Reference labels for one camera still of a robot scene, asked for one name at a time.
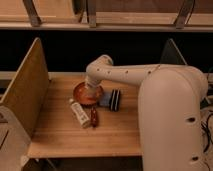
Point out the wooden shelf rail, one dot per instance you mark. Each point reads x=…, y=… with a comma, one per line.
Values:
x=108, y=15

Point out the white tube bottle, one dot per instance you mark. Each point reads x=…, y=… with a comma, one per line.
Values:
x=79, y=112

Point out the left wooden side panel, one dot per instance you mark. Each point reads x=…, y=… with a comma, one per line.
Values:
x=23, y=98

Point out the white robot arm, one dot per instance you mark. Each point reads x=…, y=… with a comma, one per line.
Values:
x=168, y=110

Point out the dark red small bottle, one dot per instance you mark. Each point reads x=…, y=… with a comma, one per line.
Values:
x=94, y=117

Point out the orange ceramic bowl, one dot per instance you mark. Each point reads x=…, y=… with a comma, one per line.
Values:
x=80, y=95

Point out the right dark side panel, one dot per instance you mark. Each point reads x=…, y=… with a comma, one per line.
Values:
x=171, y=54

